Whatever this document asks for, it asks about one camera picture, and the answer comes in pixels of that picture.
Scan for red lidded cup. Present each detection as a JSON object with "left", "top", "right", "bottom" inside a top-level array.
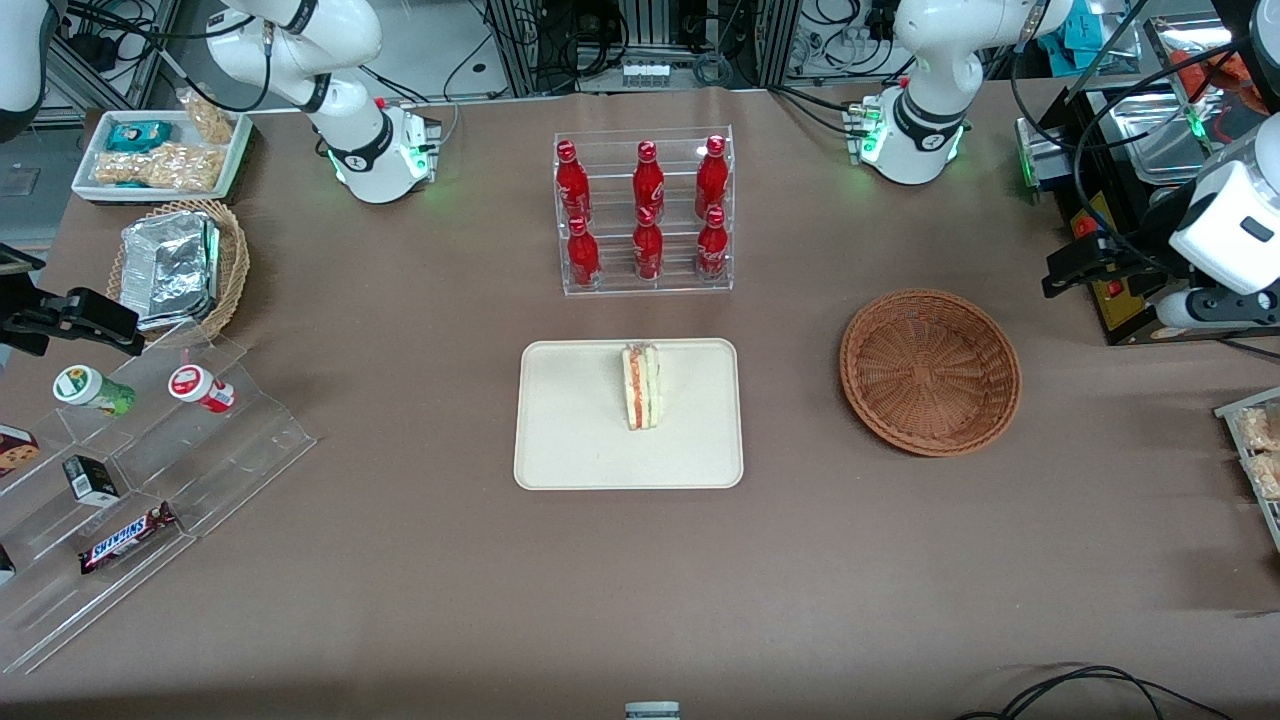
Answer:
[{"left": 168, "top": 365, "right": 237, "bottom": 414}]

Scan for clear acrylic tiered stand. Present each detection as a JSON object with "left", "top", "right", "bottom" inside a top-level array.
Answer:
[{"left": 0, "top": 320, "right": 318, "bottom": 676}]

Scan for green lidded cup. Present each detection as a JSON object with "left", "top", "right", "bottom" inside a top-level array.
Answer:
[{"left": 52, "top": 365, "right": 136, "bottom": 418}]

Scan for stainless steel pan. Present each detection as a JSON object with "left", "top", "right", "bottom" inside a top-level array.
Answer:
[{"left": 1100, "top": 88, "right": 1226, "bottom": 186}]

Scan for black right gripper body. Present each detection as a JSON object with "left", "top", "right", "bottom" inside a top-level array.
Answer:
[{"left": 0, "top": 285, "right": 73, "bottom": 356}]

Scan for light oval wicker basket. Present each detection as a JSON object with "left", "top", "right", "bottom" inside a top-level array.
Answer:
[{"left": 105, "top": 198, "right": 251, "bottom": 346}]

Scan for teal packets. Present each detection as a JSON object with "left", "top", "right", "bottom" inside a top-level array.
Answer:
[{"left": 1050, "top": 0, "right": 1131, "bottom": 71}]

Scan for large clear nut bag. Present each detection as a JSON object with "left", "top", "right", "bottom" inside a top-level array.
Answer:
[{"left": 95, "top": 142, "right": 223, "bottom": 191}]

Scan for round brown wicker basket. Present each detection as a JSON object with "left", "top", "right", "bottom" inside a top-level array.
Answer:
[{"left": 839, "top": 289, "right": 1022, "bottom": 458}]

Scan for orange snack packet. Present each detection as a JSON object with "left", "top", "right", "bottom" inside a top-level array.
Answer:
[{"left": 1170, "top": 50, "right": 1256, "bottom": 111}]

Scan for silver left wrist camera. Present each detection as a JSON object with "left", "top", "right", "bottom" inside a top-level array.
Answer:
[{"left": 1155, "top": 288, "right": 1280, "bottom": 331}]

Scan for yellow emergency stop button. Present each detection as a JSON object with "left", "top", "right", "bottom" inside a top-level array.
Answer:
[{"left": 1070, "top": 190, "right": 1116, "bottom": 263}]

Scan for clear acrylic bottle rack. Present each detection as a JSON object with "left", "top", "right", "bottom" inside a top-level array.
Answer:
[{"left": 553, "top": 125, "right": 735, "bottom": 297}]

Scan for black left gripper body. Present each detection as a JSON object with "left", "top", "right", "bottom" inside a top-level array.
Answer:
[{"left": 1095, "top": 245, "right": 1171, "bottom": 286}]

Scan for brown cookie box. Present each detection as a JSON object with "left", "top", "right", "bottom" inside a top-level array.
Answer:
[{"left": 0, "top": 425, "right": 41, "bottom": 479}]

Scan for black floor cable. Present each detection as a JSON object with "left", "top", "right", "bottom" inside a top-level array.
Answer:
[{"left": 955, "top": 664, "right": 1236, "bottom": 720}]

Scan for red cola bottle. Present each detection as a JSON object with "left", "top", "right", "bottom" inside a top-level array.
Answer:
[
  {"left": 567, "top": 216, "right": 601, "bottom": 289},
  {"left": 633, "top": 140, "right": 666, "bottom": 216},
  {"left": 697, "top": 206, "right": 729, "bottom": 281},
  {"left": 633, "top": 207, "right": 664, "bottom": 281},
  {"left": 695, "top": 135, "right": 729, "bottom": 214},
  {"left": 556, "top": 140, "right": 593, "bottom": 223}
]

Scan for silver metal box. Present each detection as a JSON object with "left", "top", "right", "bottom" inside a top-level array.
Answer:
[{"left": 1015, "top": 118, "right": 1066, "bottom": 191}]

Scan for aluminium equipment rack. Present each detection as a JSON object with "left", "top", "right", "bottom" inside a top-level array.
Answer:
[{"left": 485, "top": 0, "right": 801, "bottom": 96}]

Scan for tray with wrapped snacks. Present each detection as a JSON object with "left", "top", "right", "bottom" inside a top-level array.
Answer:
[{"left": 1215, "top": 388, "right": 1280, "bottom": 553}]

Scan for teal snack packet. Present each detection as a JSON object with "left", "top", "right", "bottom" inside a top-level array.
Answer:
[{"left": 105, "top": 120, "right": 173, "bottom": 153}]

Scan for black control box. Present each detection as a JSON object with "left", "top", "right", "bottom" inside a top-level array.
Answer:
[{"left": 1035, "top": 85, "right": 1211, "bottom": 346}]

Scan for white rectangular snack tray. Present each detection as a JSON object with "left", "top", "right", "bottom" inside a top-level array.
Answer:
[{"left": 70, "top": 108, "right": 254, "bottom": 206}]

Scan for small black box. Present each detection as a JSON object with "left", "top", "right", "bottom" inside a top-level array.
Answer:
[{"left": 62, "top": 455, "right": 121, "bottom": 506}]

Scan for silver foil package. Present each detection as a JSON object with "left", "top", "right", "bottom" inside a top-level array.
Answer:
[{"left": 120, "top": 210, "right": 221, "bottom": 331}]

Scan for triangular sandwich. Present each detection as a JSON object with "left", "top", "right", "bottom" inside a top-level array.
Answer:
[{"left": 621, "top": 342, "right": 661, "bottom": 431}]

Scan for Snickers chocolate bar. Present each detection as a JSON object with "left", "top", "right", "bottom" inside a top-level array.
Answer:
[{"left": 80, "top": 502, "right": 179, "bottom": 575}]

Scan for beige plastic tray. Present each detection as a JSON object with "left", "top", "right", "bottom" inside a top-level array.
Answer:
[{"left": 513, "top": 338, "right": 745, "bottom": 491}]

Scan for small clear nut bag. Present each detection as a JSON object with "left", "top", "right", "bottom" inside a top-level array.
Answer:
[{"left": 178, "top": 88, "right": 236, "bottom": 144}]

